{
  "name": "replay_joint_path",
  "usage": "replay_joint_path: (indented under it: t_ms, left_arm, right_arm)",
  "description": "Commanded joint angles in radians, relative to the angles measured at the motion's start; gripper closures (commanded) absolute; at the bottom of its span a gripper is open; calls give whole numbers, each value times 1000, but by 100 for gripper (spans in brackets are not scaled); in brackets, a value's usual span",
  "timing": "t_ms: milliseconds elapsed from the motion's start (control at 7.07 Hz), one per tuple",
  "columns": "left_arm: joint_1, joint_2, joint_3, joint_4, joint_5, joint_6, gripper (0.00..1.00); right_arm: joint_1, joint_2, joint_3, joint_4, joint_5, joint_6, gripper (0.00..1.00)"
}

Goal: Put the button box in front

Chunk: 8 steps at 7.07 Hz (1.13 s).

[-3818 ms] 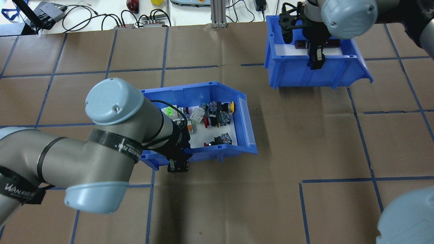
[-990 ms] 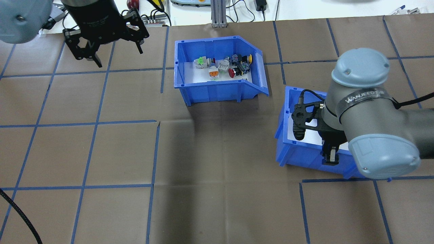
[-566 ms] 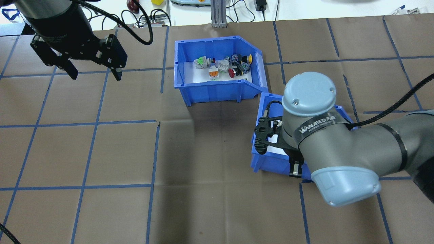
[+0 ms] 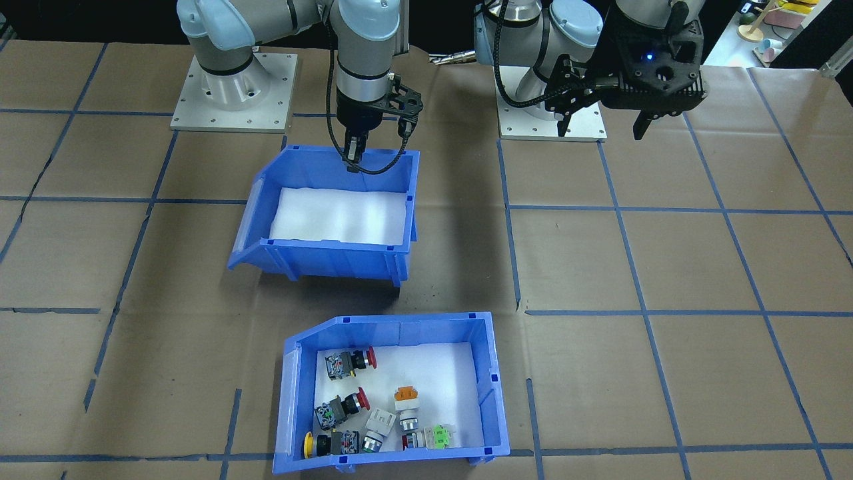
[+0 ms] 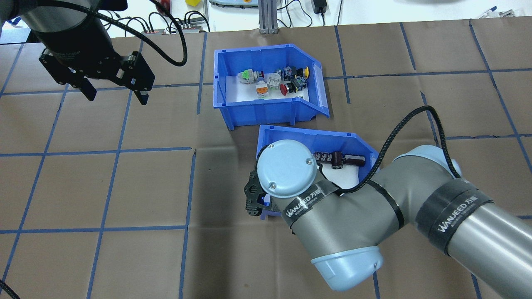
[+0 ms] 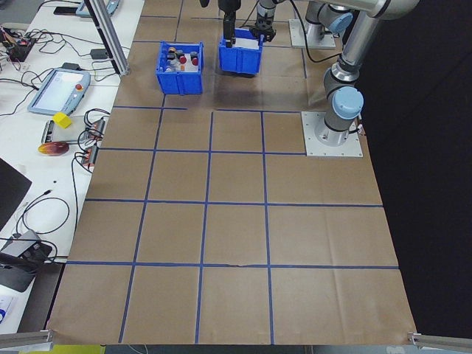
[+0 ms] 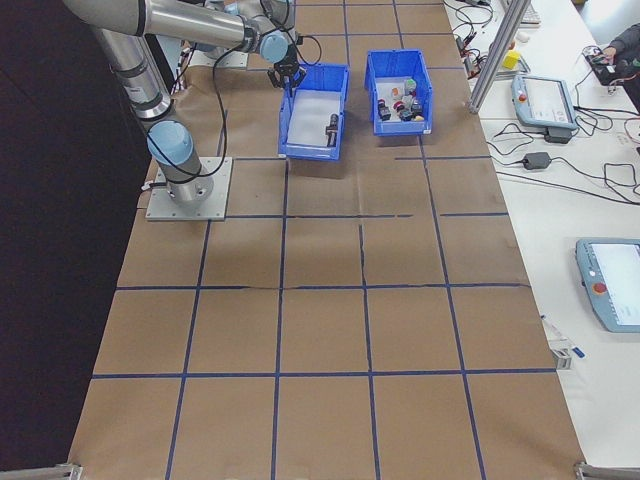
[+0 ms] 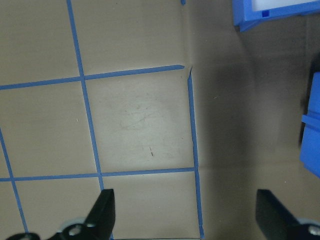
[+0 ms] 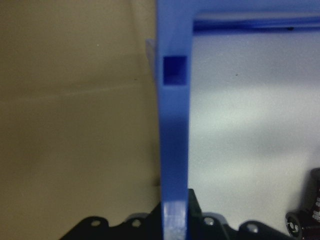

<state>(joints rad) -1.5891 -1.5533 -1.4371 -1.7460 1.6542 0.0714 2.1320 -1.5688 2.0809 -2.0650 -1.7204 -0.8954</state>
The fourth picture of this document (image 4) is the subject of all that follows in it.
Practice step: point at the white square base plate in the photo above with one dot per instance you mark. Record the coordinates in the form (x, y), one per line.
(586, 130)
(193, 113)

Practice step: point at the small parts in right bin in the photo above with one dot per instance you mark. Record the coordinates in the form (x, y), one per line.
(440, 380)

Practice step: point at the yellow toy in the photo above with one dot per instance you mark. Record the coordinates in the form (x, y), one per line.
(800, 4)

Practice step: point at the silver metal bar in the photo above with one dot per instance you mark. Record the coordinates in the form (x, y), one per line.
(453, 58)

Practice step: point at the aluminium profile bar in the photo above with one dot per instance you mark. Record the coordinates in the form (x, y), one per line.
(838, 64)

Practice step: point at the light blue cup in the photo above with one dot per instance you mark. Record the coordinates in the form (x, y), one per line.
(773, 50)

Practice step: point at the blue plastic storage bin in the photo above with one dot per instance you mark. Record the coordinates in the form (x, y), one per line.
(333, 260)
(373, 463)

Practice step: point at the white side table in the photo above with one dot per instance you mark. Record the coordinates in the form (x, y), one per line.
(733, 53)

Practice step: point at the orange block push button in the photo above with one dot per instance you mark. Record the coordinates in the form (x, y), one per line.
(405, 400)

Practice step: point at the yellow mushroom push button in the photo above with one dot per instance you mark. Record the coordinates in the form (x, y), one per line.
(330, 444)

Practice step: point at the white foam liner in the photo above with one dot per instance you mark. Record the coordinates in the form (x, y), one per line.
(340, 216)

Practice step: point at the wooden toy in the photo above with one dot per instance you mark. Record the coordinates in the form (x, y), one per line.
(752, 30)

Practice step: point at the green block push button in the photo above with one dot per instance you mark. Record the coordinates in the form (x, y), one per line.
(436, 436)

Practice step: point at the white block push button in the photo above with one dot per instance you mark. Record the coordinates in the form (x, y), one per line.
(380, 423)

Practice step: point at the red mushroom push button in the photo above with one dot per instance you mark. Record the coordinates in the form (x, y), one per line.
(346, 363)
(336, 408)

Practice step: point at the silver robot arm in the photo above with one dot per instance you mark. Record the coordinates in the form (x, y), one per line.
(576, 23)
(363, 40)

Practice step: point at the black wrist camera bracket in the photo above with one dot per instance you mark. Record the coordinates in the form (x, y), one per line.
(573, 86)
(406, 100)

